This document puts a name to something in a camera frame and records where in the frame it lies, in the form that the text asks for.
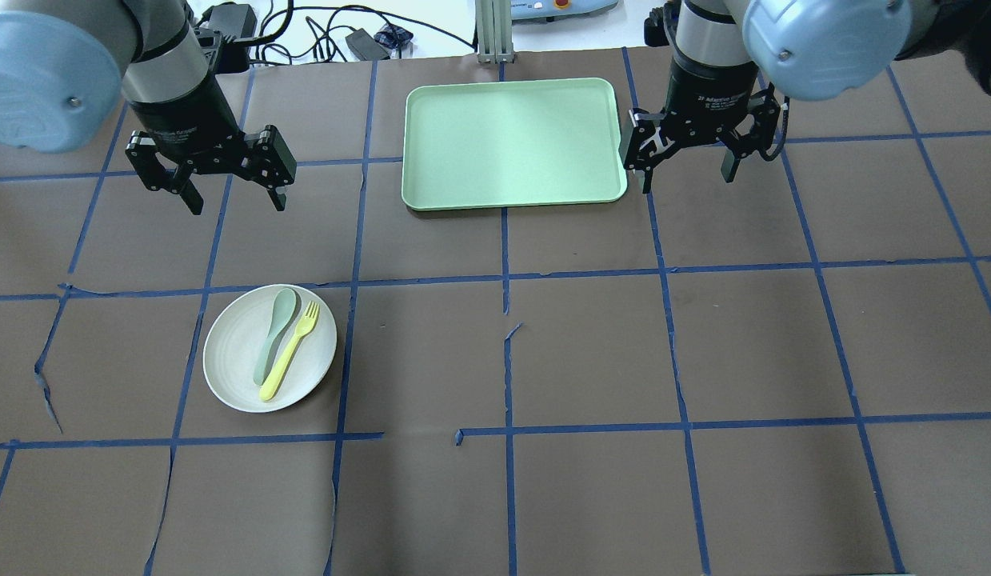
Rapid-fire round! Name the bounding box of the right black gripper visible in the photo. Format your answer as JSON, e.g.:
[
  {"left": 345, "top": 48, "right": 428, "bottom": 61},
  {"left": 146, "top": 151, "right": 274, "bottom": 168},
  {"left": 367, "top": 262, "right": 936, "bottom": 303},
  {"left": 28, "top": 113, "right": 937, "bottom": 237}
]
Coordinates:
[{"left": 620, "top": 56, "right": 786, "bottom": 194}]

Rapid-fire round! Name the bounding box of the yellow plastic fork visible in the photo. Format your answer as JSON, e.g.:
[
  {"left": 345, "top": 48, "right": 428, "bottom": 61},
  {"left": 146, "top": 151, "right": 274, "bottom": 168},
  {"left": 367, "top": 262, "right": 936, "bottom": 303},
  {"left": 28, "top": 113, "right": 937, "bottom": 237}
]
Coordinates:
[{"left": 258, "top": 300, "right": 321, "bottom": 402}]

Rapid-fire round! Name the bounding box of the aluminium frame post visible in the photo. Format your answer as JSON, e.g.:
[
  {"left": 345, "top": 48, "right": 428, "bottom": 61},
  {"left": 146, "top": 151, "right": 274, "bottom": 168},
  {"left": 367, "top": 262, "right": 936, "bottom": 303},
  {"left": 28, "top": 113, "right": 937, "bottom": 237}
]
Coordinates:
[{"left": 474, "top": 0, "right": 516, "bottom": 63}]

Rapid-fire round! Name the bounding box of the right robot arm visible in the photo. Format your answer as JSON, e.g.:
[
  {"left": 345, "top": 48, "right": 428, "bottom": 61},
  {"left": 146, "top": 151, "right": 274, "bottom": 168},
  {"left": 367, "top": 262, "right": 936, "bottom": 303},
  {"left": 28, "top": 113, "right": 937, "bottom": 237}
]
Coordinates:
[{"left": 620, "top": 1, "right": 991, "bottom": 193}]

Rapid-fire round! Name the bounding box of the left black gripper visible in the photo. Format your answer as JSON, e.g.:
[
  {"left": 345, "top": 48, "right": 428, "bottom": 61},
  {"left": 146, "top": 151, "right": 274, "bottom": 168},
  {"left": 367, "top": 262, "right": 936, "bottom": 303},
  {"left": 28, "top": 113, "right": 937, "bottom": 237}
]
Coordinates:
[{"left": 126, "top": 74, "right": 297, "bottom": 215}]

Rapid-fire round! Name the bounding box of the black power adapter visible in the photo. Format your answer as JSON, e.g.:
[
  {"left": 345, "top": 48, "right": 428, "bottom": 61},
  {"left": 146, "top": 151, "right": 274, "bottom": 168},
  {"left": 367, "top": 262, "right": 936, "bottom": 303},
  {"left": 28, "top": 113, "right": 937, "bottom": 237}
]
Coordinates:
[{"left": 345, "top": 28, "right": 390, "bottom": 62}]

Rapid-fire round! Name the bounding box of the black power brick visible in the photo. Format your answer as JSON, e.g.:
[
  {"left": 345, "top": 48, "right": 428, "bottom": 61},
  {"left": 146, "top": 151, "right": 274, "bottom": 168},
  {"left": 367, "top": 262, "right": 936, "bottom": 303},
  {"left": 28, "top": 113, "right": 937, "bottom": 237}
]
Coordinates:
[{"left": 198, "top": 2, "right": 257, "bottom": 38}]

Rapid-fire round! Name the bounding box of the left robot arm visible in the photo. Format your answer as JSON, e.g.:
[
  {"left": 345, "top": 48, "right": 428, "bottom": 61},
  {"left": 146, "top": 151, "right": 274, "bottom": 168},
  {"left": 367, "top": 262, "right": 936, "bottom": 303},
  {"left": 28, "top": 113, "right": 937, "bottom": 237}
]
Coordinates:
[{"left": 0, "top": 1, "right": 297, "bottom": 214}]

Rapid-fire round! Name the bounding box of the pale green spoon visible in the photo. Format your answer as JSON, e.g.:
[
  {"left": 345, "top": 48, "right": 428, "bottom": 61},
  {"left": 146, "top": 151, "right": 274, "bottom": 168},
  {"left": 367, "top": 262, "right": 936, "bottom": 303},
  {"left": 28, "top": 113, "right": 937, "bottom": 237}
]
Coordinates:
[{"left": 253, "top": 287, "right": 299, "bottom": 386}]

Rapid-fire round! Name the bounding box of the cream round plate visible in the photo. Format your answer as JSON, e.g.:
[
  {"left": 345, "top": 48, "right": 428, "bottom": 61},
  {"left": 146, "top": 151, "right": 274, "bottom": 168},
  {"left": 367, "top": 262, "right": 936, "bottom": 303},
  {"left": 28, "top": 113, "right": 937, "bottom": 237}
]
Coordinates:
[{"left": 203, "top": 284, "right": 338, "bottom": 414}]

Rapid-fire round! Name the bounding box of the light green tray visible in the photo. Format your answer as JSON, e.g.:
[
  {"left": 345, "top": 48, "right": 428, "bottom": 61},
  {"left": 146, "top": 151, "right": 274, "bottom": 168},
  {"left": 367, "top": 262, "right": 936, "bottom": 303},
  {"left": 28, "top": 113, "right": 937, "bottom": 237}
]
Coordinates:
[{"left": 402, "top": 78, "right": 627, "bottom": 212}]

